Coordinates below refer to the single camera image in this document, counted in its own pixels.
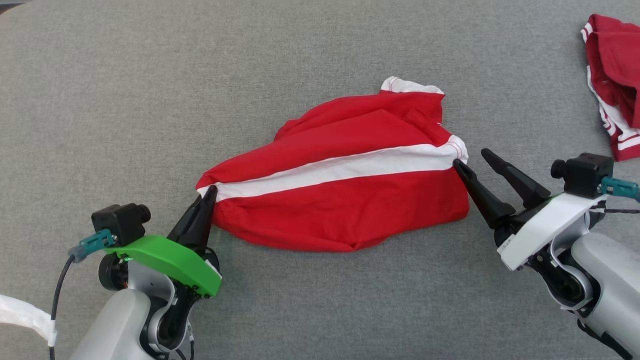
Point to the red garment with white panels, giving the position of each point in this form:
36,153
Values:
350,210

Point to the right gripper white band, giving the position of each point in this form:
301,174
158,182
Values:
545,225

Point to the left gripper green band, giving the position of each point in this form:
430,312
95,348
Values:
165,260

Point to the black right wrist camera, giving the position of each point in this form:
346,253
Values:
585,175

